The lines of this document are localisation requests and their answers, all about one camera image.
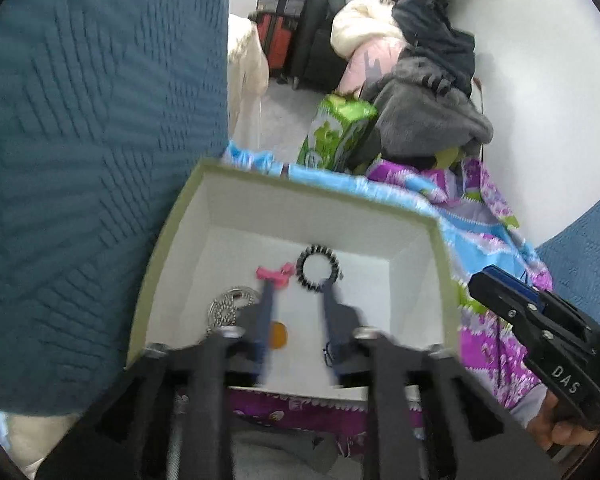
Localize orange gourd pendant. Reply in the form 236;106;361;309
269;320;289;350

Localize dark navy jacket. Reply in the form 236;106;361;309
392;0;476;97

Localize grey fleece garment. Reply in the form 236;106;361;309
359;54;495;162

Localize pink bow clip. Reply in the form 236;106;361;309
255;264;295;289

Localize black suitcase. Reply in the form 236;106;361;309
289;0;351;92

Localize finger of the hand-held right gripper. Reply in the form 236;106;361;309
467;264;552;347

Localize silver round ornament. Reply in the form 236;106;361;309
207;285;261;334

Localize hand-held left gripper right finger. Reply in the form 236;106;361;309
320;278;562;480

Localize green printed carton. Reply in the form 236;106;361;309
296;92;379;174

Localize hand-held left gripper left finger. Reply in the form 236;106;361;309
34;280;281;480

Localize white box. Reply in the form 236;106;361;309
124;157;464;404

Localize pink garment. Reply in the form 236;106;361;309
337;37;411;99

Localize cream padded garment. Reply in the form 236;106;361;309
329;0;406;57

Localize red suitcase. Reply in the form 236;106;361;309
254;9;294;82

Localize person's right hand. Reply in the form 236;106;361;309
526;389;600;454

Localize floral printed cloth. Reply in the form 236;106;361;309
222;139;557;432

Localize white quilted bed cover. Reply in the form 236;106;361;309
227;12;271;149

